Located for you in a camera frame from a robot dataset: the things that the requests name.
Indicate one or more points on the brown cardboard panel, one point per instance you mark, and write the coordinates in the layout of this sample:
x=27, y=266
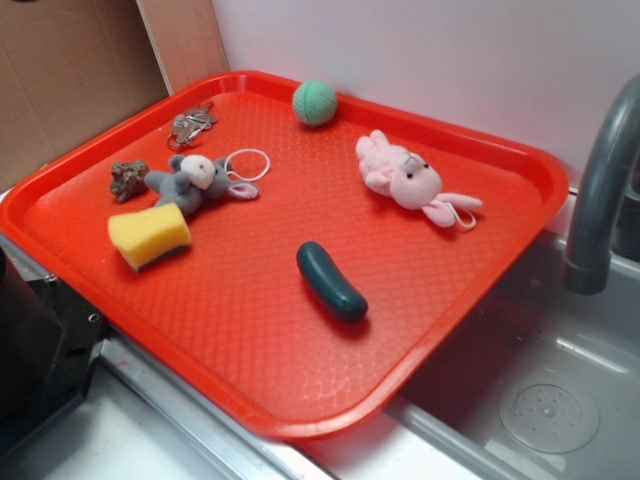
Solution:
x=71, y=70

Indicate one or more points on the grey plush animal toy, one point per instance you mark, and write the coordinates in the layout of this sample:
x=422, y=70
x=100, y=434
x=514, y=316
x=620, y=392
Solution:
x=195, y=179

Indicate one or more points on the dark green toy cucumber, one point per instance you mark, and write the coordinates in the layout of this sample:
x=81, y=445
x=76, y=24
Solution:
x=328, y=284

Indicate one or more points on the pink plush bunny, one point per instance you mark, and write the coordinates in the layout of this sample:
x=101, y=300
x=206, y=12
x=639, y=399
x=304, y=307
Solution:
x=404, y=176

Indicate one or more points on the brown rock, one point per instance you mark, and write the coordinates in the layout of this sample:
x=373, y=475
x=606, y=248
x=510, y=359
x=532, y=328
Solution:
x=128, y=179

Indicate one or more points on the grey faucet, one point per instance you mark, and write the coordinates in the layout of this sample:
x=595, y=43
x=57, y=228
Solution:
x=605, y=218

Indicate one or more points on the red plastic tray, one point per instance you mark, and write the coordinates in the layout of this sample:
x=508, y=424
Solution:
x=232, y=314

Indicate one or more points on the yellow sponge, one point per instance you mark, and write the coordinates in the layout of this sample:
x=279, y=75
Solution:
x=145, y=236

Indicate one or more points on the green ball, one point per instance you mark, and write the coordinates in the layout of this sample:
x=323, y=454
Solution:
x=314, y=103

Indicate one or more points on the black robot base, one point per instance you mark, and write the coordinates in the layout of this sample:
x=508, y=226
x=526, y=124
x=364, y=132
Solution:
x=50, y=339

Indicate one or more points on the grey plastic sink basin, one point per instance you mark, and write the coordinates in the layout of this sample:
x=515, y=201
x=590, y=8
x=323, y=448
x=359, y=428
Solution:
x=536, y=382

